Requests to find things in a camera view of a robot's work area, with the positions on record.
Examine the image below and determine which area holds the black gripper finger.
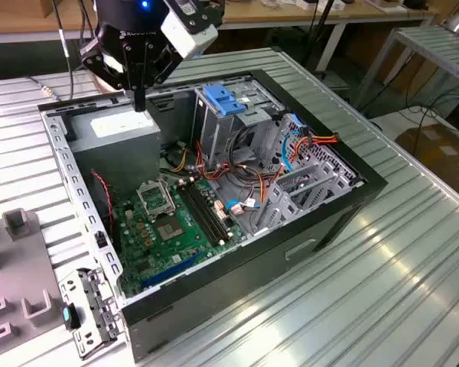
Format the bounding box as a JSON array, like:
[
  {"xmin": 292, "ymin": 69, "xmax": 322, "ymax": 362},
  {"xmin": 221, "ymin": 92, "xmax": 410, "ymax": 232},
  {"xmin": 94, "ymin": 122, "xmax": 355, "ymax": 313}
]
[
  {"xmin": 138, "ymin": 41, "xmax": 184, "ymax": 113},
  {"xmin": 79, "ymin": 37, "xmax": 139, "ymax": 112}
]

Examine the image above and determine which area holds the orange red power wire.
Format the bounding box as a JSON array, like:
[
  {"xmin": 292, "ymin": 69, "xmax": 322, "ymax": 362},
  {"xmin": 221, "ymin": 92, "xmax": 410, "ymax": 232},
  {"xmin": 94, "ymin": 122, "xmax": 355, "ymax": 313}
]
[{"xmin": 288, "ymin": 129, "xmax": 340, "ymax": 161}]

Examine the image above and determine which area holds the grey metal disk bay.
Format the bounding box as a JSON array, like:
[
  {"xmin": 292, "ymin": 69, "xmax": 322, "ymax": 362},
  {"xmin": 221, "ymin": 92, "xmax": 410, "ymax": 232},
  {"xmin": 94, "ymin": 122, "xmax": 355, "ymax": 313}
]
[{"xmin": 250, "ymin": 162, "xmax": 359, "ymax": 236}]

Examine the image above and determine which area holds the blue drive cage latch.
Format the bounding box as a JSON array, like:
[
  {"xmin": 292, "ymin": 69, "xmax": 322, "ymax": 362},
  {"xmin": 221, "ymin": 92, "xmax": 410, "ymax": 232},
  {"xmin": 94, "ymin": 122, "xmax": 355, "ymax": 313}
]
[{"xmin": 204, "ymin": 84, "xmax": 248, "ymax": 118}]

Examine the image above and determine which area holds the grey optical drive cage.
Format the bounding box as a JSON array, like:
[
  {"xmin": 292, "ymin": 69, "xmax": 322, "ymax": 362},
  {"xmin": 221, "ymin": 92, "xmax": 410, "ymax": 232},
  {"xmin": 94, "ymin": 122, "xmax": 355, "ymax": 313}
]
[{"xmin": 193, "ymin": 78, "xmax": 284, "ymax": 169}]

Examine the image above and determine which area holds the grey power supply unit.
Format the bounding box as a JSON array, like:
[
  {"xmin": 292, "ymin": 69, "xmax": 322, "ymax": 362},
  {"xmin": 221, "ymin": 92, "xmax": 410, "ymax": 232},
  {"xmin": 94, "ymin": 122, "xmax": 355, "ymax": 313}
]
[{"xmin": 67, "ymin": 102, "xmax": 162, "ymax": 196}]

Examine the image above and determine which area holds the metal socket cover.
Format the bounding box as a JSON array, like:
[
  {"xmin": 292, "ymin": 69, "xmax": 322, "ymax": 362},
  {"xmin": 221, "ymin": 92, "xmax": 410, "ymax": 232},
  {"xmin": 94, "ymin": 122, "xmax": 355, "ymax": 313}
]
[{"xmin": 136, "ymin": 179, "xmax": 176, "ymax": 222}]

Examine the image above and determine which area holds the black RAM slot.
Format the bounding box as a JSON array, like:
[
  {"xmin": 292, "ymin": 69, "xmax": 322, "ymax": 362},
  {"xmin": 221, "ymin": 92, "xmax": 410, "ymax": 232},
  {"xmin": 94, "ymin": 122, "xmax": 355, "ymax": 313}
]
[
  {"xmin": 186, "ymin": 180, "xmax": 228, "ymax": 242},
  {"xmin": 181, "ymin": 182, "xmax": 223, "ymax": 245},
  {"xmin": 190, "ymin": 179, "xmax": 233, "ymax": 240},
  {"xmin": 177, "ymin": 183, "xmax": 220, "ymax": 248}
]

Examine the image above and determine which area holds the black tripod stand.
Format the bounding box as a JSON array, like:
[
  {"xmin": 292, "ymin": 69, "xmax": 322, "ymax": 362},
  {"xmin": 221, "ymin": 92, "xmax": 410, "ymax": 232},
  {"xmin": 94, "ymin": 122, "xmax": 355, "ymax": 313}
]
[{"xmin": 300, "ymin": 0, "xmax": 340, "ymax": 76}]

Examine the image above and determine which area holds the CPU socket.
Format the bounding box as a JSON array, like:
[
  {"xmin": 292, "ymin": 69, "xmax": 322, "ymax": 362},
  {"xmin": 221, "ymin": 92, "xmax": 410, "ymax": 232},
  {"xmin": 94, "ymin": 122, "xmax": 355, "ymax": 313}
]
[{"xmin": 154, "ymin": 215, "xmax": 185, "ymax": 242}]

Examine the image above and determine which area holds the green motherboard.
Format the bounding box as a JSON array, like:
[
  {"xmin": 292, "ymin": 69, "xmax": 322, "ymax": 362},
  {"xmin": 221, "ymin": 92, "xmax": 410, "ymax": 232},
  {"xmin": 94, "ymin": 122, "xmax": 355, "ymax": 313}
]
[{"xmin": 110, "ymin": 177, "xmax": 249, "ymax": 299}]

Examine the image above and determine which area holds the blue expansion slot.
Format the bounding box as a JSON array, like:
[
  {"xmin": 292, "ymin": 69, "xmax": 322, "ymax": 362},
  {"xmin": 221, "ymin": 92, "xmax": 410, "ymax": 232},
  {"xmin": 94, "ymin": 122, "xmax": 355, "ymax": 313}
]
[{"xmin": 140, "ymin": 251, "xmax": 204, "ymax": 291}]

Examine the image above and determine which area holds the grey parts rack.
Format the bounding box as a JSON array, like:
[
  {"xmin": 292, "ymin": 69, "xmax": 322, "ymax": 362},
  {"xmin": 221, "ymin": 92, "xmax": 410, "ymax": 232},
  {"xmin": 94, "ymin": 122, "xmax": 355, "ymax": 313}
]
[{"xmin": 0, "ymin": 208, "xmax": 76, "ymax": 360}]

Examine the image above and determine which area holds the black open PC case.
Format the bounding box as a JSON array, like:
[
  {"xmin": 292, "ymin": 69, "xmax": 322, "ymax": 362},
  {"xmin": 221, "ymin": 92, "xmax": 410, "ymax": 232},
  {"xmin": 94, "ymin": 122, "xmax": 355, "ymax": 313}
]
[{"xmin": 37, "ymin": 68, "xmax": 389, "ymax": 363}]

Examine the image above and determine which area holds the silver expansion slot retainer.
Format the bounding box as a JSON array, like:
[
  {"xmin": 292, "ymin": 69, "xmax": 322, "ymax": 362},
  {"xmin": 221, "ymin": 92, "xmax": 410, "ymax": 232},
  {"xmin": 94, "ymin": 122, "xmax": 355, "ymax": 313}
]
[{"xmin": 57, "ymin": 267, "xmax": 123, "ymax": 360}]

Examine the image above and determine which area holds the metal slat side table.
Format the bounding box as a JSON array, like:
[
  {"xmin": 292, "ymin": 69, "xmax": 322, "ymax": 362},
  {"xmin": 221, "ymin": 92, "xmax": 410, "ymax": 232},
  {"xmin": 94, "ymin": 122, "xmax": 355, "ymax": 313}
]
[{"xmin": 353, "ymin": 24, "xmax": 459, "ymax": 112}]

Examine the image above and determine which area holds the black blue retainer tab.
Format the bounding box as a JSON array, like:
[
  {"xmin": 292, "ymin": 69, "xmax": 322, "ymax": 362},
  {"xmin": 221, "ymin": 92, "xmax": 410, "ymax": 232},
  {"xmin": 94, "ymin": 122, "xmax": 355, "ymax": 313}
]
[{"xmin": 62, "ymin": 301, "xmax": 81, "ymax": 330}]

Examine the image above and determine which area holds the large flat cardboard box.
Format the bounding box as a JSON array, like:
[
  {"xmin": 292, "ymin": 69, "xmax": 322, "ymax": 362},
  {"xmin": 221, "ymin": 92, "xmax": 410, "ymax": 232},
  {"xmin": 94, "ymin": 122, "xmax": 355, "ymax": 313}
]
[{"xmin": 396, "ymin": 122, "xmax": 459, "ymax": 192}]

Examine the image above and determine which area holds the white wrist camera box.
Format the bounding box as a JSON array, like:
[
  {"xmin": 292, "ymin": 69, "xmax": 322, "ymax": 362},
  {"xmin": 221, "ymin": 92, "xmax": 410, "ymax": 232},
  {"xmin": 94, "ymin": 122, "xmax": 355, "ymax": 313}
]
[{"xmin": 160, "ymin": 7, "xmax": 219, "ymax": 59}]

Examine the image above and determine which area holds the black cable metal connector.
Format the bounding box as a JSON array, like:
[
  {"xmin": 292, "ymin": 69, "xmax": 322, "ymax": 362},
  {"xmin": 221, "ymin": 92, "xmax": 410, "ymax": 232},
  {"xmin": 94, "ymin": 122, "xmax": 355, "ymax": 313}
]
[{"xmin": 24, "ymin": 74, "xmax": 62, "ymax": 101}]

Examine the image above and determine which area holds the black case fan red wire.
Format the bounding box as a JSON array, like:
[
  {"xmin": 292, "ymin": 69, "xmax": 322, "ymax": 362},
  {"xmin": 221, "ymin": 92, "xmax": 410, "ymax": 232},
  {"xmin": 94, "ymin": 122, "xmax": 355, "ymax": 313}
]
[{"xmin": 90, "ymin": 170, "xmax": 118, "ymax": 245}]

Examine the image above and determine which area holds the blue data wire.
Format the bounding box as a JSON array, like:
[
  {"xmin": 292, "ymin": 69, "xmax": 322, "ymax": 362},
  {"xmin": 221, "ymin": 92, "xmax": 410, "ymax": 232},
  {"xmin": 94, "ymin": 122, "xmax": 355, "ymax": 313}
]
[{"xmin": 279, "ymin": 114, "xmax": 311, "ymax": 175}]

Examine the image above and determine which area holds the orange yellow wire bundle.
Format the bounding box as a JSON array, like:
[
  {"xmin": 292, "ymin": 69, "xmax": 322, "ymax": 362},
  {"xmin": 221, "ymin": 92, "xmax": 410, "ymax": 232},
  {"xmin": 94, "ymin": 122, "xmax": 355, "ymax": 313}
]
[{"xmin": 158, "ymin": 139, "xmax": 286, "ymax": 203}]

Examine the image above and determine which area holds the small blue wire pink connector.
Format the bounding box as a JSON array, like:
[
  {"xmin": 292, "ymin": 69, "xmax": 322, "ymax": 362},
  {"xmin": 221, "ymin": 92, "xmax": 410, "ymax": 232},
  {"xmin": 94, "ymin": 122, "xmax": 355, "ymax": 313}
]
[{"xmin": 225, "ymin": 198, "xmax": 262, "ymax": 218}]

